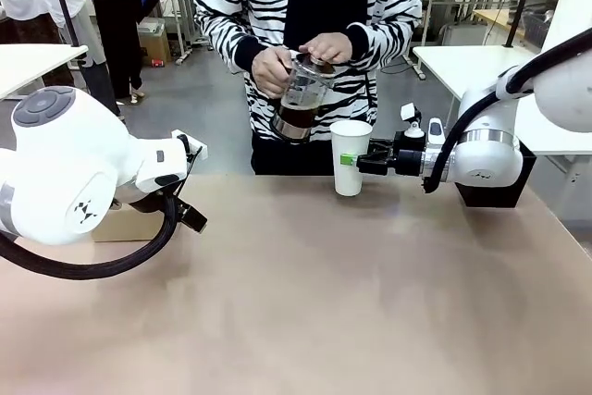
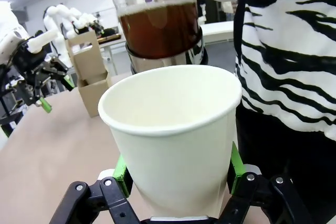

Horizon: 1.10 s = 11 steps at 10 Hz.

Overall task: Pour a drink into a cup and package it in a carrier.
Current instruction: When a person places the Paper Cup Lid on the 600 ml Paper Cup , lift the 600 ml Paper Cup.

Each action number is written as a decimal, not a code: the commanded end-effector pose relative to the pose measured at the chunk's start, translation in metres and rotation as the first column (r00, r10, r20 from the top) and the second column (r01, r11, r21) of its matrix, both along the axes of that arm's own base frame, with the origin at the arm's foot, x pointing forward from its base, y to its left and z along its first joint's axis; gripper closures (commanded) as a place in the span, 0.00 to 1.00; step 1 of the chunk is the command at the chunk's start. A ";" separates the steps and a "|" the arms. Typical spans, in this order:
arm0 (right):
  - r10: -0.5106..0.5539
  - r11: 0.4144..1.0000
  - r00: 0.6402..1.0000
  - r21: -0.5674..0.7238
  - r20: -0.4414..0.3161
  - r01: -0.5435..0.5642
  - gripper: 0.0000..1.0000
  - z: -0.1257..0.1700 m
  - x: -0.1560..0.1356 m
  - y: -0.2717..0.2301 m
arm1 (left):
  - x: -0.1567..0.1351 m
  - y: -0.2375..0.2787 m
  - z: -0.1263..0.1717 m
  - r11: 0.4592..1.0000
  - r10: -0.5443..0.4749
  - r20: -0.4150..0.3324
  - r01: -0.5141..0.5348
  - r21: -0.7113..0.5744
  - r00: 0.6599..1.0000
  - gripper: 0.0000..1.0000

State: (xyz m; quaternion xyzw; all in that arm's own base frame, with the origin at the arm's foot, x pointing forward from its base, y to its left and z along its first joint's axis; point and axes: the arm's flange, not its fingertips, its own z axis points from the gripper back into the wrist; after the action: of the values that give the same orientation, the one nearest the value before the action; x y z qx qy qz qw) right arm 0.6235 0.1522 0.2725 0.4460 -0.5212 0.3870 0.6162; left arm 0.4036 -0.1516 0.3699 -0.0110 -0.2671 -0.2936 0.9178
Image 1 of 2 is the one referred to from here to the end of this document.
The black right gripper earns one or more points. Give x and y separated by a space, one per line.
409 161

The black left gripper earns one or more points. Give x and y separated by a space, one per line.
152 203

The white paper cup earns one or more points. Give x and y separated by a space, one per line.
351 136

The brown cardboard cup carrier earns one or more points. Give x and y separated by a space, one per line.
125 228

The glass french press with coffee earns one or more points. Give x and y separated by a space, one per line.
300 90

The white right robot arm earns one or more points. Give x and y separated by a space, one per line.
485 159

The person's right forearm zebra sleeve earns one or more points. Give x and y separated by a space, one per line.
226 39

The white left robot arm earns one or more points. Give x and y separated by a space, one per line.
69 159

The person's left hand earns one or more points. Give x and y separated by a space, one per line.
330 48

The person's right hand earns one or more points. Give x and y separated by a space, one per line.
268 71

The black open box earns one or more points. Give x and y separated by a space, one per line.
490 196

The large white table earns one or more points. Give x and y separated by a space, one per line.
462 66

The person in grey trousers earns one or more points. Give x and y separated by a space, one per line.
99 85

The brown cardboard box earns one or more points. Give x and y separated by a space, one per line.
155 48

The wooden top background table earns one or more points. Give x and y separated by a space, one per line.
495 16

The person in blue top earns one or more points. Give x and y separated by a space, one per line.
115 20

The white desk with white legs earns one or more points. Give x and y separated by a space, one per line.
32 62

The thin black tripod pole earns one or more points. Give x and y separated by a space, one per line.
68 20

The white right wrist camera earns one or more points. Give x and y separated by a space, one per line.
435 131

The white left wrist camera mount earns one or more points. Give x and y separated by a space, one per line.
196 152

